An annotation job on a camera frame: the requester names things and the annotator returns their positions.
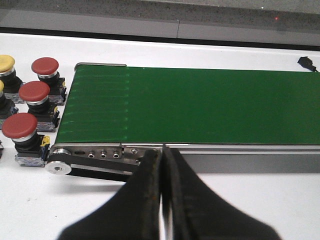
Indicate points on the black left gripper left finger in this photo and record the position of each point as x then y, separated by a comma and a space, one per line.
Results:
131, 214

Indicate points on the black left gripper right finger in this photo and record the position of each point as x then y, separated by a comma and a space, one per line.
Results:
192, 211

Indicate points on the black drive belt pulley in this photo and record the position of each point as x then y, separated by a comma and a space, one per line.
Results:
62, 162

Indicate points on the green conveyor belt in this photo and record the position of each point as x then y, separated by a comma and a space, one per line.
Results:
221, 120

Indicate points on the red mushroom button near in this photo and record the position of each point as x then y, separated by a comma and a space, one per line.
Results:
32, 148

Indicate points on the red mushroom button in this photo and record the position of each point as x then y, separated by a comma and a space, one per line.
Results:
36, 96
46, 69
32, 148

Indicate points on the red mushroom button middle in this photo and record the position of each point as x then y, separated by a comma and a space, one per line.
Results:
36, 96

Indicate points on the yellow mushroom button near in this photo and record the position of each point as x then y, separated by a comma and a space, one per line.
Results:
7, 106

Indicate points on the yellow mushroom button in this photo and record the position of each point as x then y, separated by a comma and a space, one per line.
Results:
12, 83
7, 106

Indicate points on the red mushroom button far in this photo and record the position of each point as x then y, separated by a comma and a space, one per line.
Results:
46, 69

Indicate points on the yellow mushroom button far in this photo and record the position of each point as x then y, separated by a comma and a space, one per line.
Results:
12, 83

